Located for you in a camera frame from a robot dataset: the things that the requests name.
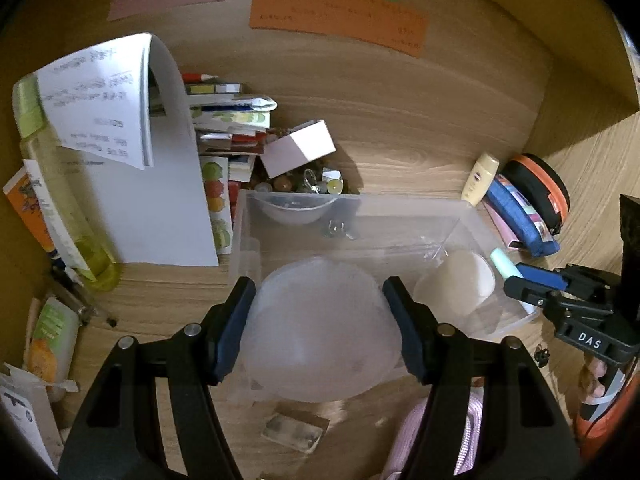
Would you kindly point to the yellow green plastic bottle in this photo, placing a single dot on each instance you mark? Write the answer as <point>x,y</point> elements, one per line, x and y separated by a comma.
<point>60,195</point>

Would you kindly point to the translucent white plastic bowl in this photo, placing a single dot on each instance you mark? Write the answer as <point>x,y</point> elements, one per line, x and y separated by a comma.
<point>320,330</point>

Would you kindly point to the small black clip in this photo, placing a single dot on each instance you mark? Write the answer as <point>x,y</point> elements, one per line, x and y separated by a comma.
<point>541,355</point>

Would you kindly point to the person's right hand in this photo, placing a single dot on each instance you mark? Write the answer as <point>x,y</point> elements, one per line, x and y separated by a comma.
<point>592,380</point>

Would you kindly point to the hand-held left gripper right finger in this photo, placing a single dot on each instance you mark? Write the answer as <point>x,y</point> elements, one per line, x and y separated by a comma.
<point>407,340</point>

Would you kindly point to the cream pillar candle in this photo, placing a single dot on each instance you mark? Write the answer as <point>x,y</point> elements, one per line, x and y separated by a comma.
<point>457,285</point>

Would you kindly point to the blue pencil case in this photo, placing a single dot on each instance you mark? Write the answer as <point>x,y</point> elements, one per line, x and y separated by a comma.
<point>520,220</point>

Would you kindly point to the person's orange clothing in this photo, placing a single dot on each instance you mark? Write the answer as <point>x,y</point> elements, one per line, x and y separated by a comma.
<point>600,432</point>

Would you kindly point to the mint green tube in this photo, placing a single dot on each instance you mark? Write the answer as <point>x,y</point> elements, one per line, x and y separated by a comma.
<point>502,262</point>

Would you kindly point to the orange black round case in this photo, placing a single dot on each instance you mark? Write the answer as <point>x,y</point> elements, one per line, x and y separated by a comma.
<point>545,185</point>

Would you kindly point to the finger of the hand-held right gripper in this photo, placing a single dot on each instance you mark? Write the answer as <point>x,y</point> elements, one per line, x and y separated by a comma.
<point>527,292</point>
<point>542,276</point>

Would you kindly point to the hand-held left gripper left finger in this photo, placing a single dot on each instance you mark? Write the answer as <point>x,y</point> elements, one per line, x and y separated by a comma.
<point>235,332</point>

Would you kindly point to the white notepad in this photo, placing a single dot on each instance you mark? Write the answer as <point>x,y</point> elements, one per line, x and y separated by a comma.
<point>150,200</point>

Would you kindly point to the red pen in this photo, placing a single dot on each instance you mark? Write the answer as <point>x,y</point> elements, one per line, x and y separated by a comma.
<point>197,78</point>

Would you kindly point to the fruit print book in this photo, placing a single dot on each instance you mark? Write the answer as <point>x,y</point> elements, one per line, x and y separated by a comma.
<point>217,200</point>

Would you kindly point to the pile of small trinkets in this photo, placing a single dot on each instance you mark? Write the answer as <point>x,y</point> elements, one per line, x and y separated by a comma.
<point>300,182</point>

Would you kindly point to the orange book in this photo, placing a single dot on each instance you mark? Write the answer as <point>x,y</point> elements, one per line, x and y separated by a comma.
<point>25,205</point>

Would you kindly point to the stack of books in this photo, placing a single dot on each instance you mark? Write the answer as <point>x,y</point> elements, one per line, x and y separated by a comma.
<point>230,120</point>

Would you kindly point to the clear plastic storage bin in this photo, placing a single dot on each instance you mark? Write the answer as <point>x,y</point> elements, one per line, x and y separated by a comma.
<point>380,225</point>

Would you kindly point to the wooden shelf board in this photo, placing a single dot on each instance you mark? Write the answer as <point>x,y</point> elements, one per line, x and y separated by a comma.
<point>575,25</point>

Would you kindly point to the yellow lotion tube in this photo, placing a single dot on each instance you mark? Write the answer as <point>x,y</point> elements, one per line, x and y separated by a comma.
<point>480,180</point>

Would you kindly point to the pink flat case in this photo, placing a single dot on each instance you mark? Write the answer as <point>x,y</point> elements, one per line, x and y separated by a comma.
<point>502,230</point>

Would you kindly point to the metal binder clips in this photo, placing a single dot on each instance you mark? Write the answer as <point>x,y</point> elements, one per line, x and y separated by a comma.
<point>337,230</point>

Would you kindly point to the green orange snack packet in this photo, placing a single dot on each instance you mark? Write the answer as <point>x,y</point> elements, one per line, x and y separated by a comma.
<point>52,345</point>

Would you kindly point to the wooden desktop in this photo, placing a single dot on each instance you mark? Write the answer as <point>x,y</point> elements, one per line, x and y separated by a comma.
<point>160,300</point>

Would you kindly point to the small clear plastic bowl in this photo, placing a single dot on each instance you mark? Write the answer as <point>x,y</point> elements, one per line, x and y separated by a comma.
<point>295,210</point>

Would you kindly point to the black pens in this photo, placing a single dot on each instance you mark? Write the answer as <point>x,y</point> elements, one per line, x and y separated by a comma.
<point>80,300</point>

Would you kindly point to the small white cardboard box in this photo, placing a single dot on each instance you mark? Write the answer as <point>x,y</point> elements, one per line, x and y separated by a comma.
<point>295,152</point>

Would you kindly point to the orange paper note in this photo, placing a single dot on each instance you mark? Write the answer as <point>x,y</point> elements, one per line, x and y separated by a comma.
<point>330,15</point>

